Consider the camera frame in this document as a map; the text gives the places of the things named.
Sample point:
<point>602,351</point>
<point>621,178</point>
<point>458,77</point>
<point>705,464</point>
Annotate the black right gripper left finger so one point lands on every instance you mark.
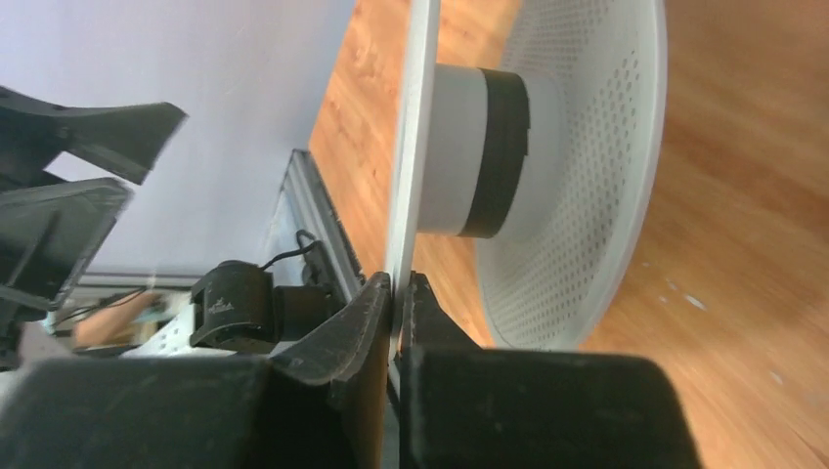
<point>317,404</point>

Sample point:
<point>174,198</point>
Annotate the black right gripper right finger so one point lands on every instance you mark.
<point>465,406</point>

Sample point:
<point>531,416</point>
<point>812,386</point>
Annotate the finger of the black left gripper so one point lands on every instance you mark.
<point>49,236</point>
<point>125,141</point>

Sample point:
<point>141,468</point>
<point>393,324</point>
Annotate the white perforated cable spool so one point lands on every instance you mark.
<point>546,161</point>

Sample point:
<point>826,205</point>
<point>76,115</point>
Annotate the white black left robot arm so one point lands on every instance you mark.
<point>66,174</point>

